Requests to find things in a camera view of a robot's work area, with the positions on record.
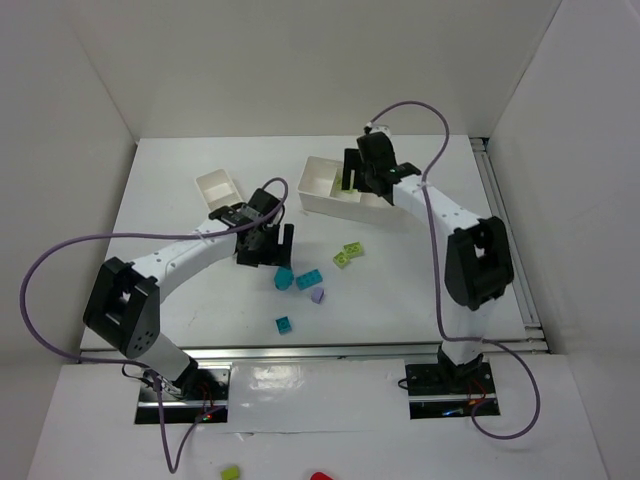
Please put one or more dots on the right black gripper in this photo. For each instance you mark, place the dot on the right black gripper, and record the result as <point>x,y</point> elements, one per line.
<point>357,163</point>

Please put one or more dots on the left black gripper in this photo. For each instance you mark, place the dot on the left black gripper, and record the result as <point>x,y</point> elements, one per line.
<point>267,251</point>

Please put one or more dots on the green 2x4 lego brick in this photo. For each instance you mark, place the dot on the green 2x4 lego brick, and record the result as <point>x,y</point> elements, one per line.
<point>338,184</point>
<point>353,250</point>

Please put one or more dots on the turquoise round lego piece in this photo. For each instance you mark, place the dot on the turquoise round lego piece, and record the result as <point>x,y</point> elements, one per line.
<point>283,278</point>

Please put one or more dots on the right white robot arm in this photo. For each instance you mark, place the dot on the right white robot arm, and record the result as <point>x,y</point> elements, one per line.
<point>472,263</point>

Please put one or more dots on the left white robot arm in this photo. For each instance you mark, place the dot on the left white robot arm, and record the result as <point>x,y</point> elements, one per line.
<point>125,303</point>

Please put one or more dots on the right white divided tray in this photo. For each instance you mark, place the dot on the right white divided tray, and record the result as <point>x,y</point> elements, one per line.
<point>315,190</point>

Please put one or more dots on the white divided tray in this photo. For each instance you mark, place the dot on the white divided tray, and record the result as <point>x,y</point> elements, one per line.
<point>218,190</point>
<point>315,190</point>

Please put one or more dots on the blue 2x4 lego brick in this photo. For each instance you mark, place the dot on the blue 2x4 lego brick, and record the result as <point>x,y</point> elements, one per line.
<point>309,279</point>

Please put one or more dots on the purple lego brick lower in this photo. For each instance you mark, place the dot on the purple lego brick lower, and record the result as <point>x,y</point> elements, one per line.
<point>317,295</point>

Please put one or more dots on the turquoise 2x2 lego brick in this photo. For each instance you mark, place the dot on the turquoise 2x2 lego brick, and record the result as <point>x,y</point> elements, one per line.
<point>283,325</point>

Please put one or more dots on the left white divided tray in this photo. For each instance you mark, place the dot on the left white divided tray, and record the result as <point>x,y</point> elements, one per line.
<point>218,190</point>

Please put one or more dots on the green lego on front edge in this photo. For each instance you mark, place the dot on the green lego on front edge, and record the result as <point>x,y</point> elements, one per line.
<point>230,473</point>

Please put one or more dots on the red object on front edge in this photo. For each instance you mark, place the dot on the red object on front edge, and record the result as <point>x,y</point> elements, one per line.
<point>320,476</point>

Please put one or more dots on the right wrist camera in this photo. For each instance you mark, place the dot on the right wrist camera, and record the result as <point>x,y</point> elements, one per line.
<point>372,127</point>

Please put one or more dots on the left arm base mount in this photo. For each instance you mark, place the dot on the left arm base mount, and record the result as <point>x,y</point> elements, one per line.
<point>207,399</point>

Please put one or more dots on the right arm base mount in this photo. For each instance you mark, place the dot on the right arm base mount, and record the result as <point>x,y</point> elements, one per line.
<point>432,395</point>

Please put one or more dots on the right side aluminium rail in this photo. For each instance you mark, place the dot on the right side aluminium rail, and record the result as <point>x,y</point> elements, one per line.
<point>534,336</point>

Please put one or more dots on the aluminium rail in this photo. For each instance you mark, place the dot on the aluminium rail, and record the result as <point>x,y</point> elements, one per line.
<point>309,352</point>
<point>534,336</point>

